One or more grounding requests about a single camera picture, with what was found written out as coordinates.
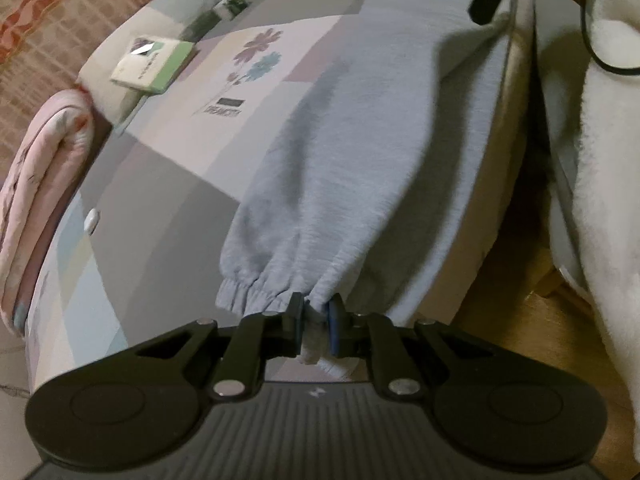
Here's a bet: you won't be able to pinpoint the pink patterned curtain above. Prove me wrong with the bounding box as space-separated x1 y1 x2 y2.
0 0 153 156

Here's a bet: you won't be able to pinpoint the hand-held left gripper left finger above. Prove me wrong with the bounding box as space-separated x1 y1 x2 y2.
135 292 306 401

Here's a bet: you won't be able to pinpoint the green and white book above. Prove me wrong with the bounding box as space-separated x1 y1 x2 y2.
110 35 196 95

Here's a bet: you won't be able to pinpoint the patchwork print pillow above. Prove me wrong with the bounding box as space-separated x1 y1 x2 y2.
77 0 281 126

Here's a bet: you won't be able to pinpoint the white fleece garment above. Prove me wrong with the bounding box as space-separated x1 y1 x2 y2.
532 0 640 441

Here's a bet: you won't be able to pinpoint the pink folded quilt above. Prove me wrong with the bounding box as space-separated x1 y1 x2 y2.
0 87 96 333

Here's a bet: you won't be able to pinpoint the grey sweatpants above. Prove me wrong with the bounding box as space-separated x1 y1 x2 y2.
215 0 521 376

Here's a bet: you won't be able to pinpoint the green tissue pack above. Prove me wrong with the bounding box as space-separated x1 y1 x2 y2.
212 0 250 21

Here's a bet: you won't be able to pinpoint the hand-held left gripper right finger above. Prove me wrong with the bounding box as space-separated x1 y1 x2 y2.
327 294 495 399

